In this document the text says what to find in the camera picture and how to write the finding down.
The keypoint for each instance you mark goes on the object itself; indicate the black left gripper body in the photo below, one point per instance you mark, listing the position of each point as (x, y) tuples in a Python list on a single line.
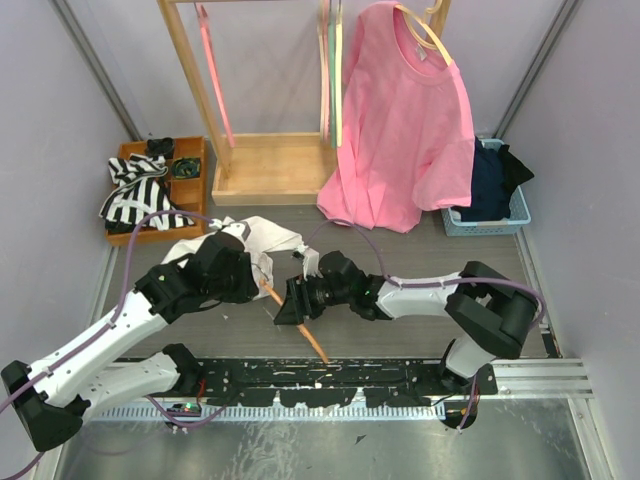
[(238, 288)]

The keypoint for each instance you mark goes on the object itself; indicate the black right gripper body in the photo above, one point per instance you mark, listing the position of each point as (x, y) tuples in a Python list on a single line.
[(321, 294)]

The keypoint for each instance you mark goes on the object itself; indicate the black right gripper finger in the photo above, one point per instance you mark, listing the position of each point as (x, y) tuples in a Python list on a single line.
[(293, 298), (288, 314)]

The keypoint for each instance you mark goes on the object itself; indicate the orange hanger with metal hook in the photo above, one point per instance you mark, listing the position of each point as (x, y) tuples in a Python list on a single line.
[(301, 327)]

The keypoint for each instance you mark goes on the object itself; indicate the white t shirt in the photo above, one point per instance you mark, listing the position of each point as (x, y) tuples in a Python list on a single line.
[(265, 237)]

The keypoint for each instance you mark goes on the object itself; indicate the yellow hanger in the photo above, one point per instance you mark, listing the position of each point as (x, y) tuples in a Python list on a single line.
[(338, 74)]

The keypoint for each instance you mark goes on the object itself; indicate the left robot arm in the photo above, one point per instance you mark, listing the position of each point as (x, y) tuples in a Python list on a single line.
[(56, 395)]

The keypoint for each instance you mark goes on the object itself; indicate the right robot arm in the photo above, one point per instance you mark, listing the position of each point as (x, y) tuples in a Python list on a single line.
[(494, 313)]

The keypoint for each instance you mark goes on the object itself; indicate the black white striped shirt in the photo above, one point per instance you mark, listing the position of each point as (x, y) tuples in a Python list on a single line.
[(139, 190)]

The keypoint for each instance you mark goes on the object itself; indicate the pink t shirt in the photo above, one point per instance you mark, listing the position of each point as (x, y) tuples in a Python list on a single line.
[(408, 135)]

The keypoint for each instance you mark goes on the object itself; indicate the light pink hanger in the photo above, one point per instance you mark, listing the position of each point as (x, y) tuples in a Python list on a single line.
[(322, 30)]

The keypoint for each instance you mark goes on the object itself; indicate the natural wood hanger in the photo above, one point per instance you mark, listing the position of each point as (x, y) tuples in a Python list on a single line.
[(427, 27)]

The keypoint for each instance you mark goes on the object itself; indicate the green hanger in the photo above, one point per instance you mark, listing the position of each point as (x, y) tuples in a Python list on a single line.
[(331, 69)]

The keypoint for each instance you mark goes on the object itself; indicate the wooden clothes rack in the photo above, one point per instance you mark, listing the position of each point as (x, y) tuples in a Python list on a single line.
[(262, 169)]

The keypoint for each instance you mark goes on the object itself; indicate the orange wooden organizer tray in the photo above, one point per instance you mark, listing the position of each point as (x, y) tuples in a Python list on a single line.
[(189, 195)]

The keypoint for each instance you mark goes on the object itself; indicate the green black rolled socks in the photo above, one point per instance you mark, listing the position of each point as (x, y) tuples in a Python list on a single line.
[(185, 168)]

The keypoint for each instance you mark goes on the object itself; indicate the dark navy garment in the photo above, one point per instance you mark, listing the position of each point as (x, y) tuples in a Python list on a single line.
[(489, 199)]

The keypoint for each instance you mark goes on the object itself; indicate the blue plastic basket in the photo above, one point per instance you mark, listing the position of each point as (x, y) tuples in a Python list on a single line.
[(520, 214)]

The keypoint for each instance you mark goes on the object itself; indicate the black garment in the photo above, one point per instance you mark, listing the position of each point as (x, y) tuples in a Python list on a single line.
[(515, 172)]

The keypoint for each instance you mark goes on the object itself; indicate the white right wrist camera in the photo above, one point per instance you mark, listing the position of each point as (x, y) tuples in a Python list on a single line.
[(309, 258)]

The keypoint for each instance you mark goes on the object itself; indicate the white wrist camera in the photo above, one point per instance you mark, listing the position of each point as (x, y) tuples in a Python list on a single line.
[(309, 258), (230, 233)]

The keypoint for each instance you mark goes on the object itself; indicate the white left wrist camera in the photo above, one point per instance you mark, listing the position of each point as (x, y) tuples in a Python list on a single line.
[(230, 233)]

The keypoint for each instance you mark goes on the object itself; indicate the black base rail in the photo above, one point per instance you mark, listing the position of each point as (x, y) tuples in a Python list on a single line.
[(393, 383)]

